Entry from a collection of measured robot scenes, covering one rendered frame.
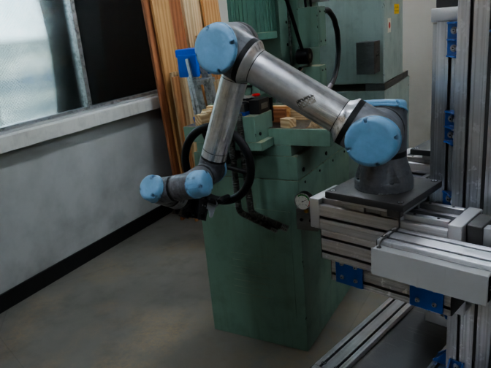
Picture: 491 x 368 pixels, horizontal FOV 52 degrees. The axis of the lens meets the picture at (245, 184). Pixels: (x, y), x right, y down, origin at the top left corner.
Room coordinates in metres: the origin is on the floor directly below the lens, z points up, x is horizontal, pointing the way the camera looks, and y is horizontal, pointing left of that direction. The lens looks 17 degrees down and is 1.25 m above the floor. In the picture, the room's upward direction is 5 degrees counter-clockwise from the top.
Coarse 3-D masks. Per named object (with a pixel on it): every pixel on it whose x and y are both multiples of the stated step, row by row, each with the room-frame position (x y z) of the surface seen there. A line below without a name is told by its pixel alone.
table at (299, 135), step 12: (300, 120) 1.86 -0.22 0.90; (276, 132) 1.76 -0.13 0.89; (288, 132) 1.74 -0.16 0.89; (300, 132) 1.71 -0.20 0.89; (312, 132) 1.69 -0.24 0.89; (324, 132) 1.67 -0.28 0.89; (252, 144) 1.70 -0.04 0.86; (264, 144) 1.70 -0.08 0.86; (276, 144) 1.76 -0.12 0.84; (288, 144) 1.74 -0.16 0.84; (300, 144) 1.71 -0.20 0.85; (312, 144) 1.69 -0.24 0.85; (324, 144) 1.67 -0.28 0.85
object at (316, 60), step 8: (296, 0) 2.08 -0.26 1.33; (296, 8) 2.08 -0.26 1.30; (296, 16) 2.08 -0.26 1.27; (296, 24) 2.08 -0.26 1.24; (296, 40) 2.09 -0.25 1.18; (296, 48) 2.09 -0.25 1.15; (312, 48) 2.18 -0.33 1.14; (296, 64) 2.09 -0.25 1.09; (304, 64) 2.10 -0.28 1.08; (312, 64) 2.18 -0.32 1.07
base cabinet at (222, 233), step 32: (224, 192) 1.88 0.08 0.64; (256, 192) 1.81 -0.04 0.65; (288, 192) 1.74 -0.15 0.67; (224, 224) 1.89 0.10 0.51; (256, 224) 1.81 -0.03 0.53; (288, 224) 1.75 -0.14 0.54; (224, 256) 1.89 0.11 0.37; (256, 256) 1.82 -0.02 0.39; (288, 256) 1.75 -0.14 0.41; (320, 256) 1.87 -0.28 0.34; (224, 288) 1.90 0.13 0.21; (256, 288) 1.83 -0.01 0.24; (288, 288) 1.76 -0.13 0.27; (320, 288) 1.86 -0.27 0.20; (224, 320) 1.92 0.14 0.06; (256, 320) 1.84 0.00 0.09; (288, 320) 1.76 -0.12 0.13; (320, 320) 1.85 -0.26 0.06
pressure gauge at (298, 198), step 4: (300, 192) 1.66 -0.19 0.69; (304, 192) 1.66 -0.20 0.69; (308, 192) 1.66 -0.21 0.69; (296, 196) 1.66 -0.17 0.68; (300, 196) 1.65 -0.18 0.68; (304, 196) 1.65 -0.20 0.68; (308, 196) 1.64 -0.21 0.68; (296, 200) 1.66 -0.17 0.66; (300, 200) 1.65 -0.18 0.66; (304, 200) 1.65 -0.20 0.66; (308, 200) 1.64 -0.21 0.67; (296, 204) 1.66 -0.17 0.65; (300, 204) 1.65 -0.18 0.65; (304, 204) 1.65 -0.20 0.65; (308, 204) 1.64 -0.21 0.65; (300, 208) 1.65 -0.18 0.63; (304, 208) 1.65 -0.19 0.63
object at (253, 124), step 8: (264, 112) 1.76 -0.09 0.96; (248, 120) 1.70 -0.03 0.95; (256, 120) 1.71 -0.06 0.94; (264, 120) 1.76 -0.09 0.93; (272, 120) 1.81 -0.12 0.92; (248, 128) 1.71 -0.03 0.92; (256, 128) 1.70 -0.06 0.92; (264, 128) 1.75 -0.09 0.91; (248, 136) 1.71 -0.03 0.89; (256, 136) 1.70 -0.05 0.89; (264, 136) 1.75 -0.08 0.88
